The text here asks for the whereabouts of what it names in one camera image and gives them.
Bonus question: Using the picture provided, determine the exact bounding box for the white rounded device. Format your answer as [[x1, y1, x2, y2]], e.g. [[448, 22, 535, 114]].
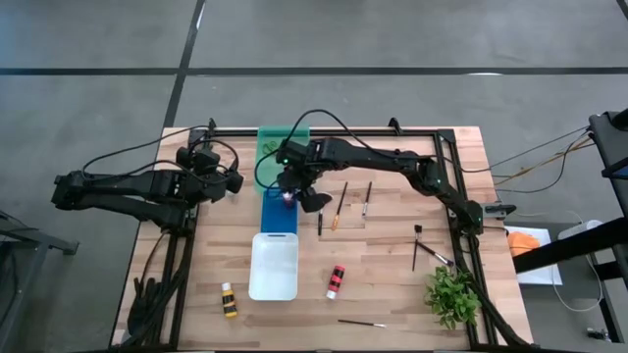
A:
[[557, 219, 603, 241]]

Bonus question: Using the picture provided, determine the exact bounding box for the white plastic bin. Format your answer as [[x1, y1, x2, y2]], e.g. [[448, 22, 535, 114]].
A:
[[247, 231, 300, 302]]

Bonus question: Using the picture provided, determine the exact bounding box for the black equipment stand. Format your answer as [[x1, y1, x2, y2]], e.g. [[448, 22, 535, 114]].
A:
[[588, 108, 628, 217]]

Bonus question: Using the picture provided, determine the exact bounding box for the black aluminium table frame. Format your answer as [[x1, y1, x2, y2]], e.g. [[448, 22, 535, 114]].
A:
[[161, 117, 536, 352]]

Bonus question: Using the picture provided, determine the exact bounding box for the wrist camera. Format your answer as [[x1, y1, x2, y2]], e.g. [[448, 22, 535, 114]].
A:
[[278, 140, 309, 167], [194, 148, 221, 171]]

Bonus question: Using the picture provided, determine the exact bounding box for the green artificial plant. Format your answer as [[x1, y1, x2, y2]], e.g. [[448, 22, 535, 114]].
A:
[[424, 266, 483, 330]]

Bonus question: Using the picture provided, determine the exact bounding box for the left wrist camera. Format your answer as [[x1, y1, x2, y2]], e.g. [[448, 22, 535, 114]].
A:
[[194, 148, 221, 171]]

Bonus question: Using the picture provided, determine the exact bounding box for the black cable bundle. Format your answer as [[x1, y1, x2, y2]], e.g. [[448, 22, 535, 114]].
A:
[[460, 234, 531, 350], [126, 229, 190, 350]]

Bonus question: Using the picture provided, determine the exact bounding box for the black stand beam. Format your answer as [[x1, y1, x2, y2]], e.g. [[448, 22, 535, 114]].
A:
[[512, 215, 628, 275]]

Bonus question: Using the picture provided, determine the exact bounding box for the orange cloth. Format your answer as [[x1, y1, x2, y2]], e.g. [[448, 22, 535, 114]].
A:
[[507, 231, 542, 258]]

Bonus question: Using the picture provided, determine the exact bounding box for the yellow cable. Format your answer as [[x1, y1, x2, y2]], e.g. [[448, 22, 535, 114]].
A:
[[495, 139, 593, 186]]

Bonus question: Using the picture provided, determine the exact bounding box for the black handle fan brush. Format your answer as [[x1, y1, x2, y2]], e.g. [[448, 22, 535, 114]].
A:
[[298, 188, 334, 237]]

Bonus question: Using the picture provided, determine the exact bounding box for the thin black handle paintbrush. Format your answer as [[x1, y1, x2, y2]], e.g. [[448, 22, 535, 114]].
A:
[[337, 319, 388, 328]]

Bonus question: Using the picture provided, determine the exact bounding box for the yellow black striped paint bottle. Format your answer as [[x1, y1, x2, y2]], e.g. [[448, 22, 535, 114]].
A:
[[220, 281, 239, 319]]

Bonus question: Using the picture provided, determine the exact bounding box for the dark handle silver ferrule brush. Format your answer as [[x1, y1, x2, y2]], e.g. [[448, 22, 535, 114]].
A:
[[361, 180, 374, 220]]

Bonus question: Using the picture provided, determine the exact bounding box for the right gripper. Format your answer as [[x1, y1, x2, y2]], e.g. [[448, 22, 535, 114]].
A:
[[277, 161, 320, 207]]

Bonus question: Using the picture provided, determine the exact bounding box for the blue slotted plastic basket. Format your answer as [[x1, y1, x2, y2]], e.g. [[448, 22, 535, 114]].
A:
[[259, 188, 299, 235]]

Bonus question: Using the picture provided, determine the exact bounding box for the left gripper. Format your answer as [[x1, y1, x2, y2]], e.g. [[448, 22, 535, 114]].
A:
[[193, 169, 245, 203]]

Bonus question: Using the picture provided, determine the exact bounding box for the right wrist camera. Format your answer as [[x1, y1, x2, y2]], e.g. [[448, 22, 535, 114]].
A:
[[278, 140, 309, 167]]

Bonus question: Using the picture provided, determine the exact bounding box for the grey black clamp device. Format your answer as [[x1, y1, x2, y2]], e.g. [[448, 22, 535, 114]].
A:
[[483, 202, 517, 220]]

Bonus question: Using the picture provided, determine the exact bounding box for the slim brush silver ferrule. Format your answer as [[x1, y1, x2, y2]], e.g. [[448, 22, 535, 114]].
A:
[[416, 241, 456, 269]]

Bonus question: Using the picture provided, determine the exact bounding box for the teal translucent plastic bin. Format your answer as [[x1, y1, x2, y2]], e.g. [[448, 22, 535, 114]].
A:
[[254, 125, 311, 195]]

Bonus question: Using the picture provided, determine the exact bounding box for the grey metal stand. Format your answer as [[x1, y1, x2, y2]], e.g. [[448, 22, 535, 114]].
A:
[[0, 210, 80, 353]]

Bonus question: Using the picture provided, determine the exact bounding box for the square head black brush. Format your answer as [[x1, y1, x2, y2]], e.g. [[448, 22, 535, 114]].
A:
[[411, 224, 424, 273]]

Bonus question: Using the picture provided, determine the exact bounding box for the thin black cable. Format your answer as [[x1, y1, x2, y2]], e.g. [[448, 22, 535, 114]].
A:
[[460, 126, 590, 174]]

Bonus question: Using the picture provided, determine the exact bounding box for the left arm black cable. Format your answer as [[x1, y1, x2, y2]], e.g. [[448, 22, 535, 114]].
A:
[[80, 125, 240, 185]]

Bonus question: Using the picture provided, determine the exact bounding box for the orange handle paintbrush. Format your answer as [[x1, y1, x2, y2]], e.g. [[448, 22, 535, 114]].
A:
[[330, 181, 349, 232]]

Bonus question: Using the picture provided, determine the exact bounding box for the red black striped paint bottle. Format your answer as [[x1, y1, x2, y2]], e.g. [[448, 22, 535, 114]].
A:
[[325, 265, 346, 301]]

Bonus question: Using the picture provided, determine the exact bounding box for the white paper sheet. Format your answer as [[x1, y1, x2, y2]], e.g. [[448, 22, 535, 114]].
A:
[[503, 225, 564, 286]]

